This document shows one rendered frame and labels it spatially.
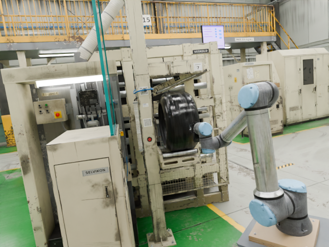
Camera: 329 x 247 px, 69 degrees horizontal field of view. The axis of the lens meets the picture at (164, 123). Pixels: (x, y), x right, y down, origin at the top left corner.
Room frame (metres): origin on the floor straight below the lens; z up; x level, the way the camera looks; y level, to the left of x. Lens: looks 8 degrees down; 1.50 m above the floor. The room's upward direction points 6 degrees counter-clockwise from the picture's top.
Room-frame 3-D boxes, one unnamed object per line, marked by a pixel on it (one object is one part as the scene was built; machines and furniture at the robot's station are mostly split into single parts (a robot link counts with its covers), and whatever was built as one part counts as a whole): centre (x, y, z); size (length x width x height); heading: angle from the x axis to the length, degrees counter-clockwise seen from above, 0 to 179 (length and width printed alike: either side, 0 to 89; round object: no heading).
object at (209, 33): (5.89, -1.36, 2.60); 0.60 x 0.05 x 0.55; 111
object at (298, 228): (1.28, -0.68, 0.69); 0.19 x 0.19 x 0.10
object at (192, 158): (2.18, -0.11, 0.83); 0.36 x 0.09 x 0.06; 99
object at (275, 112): (6.34, -2.63, 0.62); 0.91 x 0.58 x 1.25; 111
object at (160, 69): (2.63, -0.16, 1.71); 0.61 x 0.25 x 0.15; 99
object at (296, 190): (1.27, -0.66, 0.83); 0.17 x 0.15 x 0.18; 116
